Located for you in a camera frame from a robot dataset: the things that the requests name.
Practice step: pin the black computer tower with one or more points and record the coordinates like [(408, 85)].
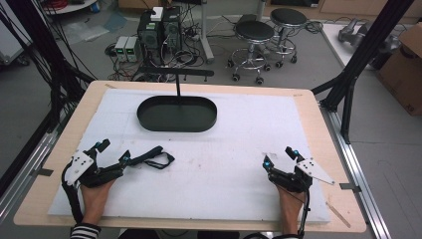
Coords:
[(150, 36), (171, 31)]

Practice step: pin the black round stool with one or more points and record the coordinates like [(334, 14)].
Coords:
[(288, 16), (253, 33)]

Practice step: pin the black metal frame post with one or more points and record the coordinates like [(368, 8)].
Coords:
[(365, 49), (40, 49)]

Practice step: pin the grey power supply unit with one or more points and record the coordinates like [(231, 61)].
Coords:
[(120, 49), (132, 49)]

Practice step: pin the person's left hand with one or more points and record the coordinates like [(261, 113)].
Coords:
[(95, 198)]

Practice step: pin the grey desk leg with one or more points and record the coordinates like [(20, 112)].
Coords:
[(206, 33)]

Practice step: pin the white round table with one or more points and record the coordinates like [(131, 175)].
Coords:
[(68, 6)]

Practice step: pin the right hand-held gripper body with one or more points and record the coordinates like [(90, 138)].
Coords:
[(295, 176)]

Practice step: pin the small white box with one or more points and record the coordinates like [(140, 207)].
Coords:
[(157, 14)]

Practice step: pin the black tray stand with bar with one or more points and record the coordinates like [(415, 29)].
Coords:
[(177, 114)]

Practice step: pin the white foam mat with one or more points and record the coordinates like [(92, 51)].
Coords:
[(205, 172)]

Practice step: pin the black tape piece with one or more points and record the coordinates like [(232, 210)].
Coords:
[(42, 172), (350, 187)]

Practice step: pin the person's right hand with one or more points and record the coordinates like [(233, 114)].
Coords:
[(290, 209)]

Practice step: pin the thin wooden stick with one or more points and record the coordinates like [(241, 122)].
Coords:
[(338, 214)]

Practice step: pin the brown cardboard box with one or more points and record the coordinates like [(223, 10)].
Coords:
[(403, 69)]

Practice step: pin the clear plastic sheet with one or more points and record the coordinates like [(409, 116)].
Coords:
[(87, 31)]

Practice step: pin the aluminium rail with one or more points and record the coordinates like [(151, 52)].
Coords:
[(23, 172), (356, 172)]

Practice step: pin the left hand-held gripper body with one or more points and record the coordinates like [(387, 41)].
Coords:
[(87, 172)]

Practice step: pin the grey machine part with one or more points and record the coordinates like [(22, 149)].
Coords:
[(361, 35)]

